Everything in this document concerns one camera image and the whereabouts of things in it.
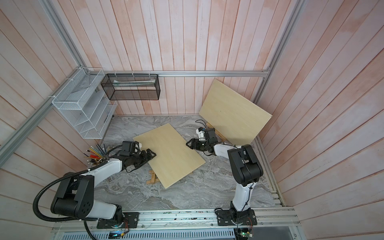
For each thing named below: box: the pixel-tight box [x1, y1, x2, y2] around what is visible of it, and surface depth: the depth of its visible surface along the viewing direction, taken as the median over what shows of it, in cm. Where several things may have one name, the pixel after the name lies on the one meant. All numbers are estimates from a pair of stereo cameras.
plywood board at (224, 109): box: [199, 78, 273, 145], surface depth 92 cm
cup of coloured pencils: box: [83, 143, 110, 165], surface depth 85 cm
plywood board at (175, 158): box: [132, 123, 206, 189], surface depth 93 cm
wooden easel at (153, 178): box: [146, 170, 160, 185], surface depth 84 cm
